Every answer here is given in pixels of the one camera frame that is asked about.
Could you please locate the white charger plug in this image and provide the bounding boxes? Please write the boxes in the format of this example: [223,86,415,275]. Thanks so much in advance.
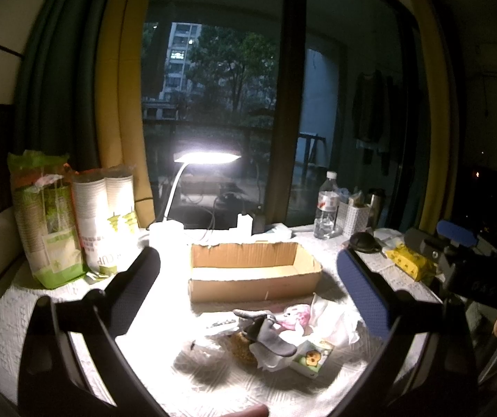
[236,213,253,237]

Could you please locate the green paper cup pack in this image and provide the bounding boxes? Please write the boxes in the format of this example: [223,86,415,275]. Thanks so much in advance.
[8,151,86,289]

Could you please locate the white perforated organizer basket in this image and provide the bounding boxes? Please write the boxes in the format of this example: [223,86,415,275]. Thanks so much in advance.
[336,191,371,237]

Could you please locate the brown plush toy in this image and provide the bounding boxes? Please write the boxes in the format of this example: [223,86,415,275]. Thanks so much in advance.
[229,332,257,366]

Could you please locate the white desk lamp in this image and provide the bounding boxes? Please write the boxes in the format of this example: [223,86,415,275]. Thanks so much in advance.
[147,149,243,249]

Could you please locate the white sock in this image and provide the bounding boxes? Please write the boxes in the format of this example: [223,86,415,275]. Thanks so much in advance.
[248,343,295,372]

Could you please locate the white power strip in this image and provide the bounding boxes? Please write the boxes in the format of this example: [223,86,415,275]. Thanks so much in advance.
[252,223,292,243]

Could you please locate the black round object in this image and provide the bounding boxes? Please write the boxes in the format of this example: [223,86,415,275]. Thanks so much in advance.
[349,231,382,253]

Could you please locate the brown cardboard box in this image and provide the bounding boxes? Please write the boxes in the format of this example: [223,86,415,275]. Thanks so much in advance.
[189,242,322,303]

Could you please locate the grey sock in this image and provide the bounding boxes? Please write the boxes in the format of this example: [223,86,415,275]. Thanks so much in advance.
[233,309,297,358]

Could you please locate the cotton swab bag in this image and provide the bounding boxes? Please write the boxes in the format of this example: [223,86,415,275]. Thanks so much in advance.
[189,319,239,358]

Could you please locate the white paper cup pack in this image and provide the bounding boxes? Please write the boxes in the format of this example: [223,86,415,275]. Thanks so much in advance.
[72,165,139,278]

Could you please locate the green tissue pack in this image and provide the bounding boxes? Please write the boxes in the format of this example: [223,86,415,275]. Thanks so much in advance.
[289,341,334,378]

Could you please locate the yellow curtain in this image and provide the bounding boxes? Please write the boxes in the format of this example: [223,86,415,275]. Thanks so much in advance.
[95,0,156,228]

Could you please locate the clear water bottle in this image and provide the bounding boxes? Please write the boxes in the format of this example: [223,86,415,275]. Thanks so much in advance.
[313,171,339,239]

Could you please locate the white tablecloth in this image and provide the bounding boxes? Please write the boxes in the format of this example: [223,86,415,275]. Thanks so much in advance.
[0,229,439,416]

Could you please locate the yellow wet wipes pack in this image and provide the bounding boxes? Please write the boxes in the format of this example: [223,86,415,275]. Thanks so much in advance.
[385,243,436,281]

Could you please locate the pink plush toy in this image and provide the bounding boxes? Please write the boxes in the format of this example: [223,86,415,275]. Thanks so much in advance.
[276,304,310,331]

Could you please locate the white paper towel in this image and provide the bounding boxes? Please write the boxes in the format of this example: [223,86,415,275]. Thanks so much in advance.
[309,295,359,348]

